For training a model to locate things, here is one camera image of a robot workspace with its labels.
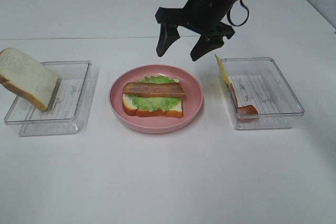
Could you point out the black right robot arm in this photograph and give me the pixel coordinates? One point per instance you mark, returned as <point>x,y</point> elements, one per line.
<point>209,18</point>

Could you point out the clear plastic tray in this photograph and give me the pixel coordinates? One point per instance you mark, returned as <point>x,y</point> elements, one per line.
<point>259,81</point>
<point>68,112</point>

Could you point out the white bread slice in tray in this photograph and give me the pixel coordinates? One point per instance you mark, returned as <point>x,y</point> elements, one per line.
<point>26,77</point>

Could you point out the bread slice with orange crust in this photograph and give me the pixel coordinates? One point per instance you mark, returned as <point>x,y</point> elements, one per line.
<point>143,113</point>

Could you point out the bacon strip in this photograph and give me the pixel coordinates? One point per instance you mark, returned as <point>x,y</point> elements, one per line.
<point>168,90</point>
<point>241,113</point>

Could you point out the yellow cheese slice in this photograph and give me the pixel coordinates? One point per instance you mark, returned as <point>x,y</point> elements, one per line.
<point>223,72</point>

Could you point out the green lettuce leaf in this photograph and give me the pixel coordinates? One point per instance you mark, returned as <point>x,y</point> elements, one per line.
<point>152,104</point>

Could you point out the clear left plastic tray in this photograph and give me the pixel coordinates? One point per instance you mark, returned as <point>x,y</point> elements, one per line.
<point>68,112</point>

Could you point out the pink round plate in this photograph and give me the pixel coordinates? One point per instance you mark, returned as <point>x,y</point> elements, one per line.
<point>191,104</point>

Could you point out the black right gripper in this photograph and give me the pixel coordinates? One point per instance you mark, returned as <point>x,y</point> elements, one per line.
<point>201,16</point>

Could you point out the clear right plastic tray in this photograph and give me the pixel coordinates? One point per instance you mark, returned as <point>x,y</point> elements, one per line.
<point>259,81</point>

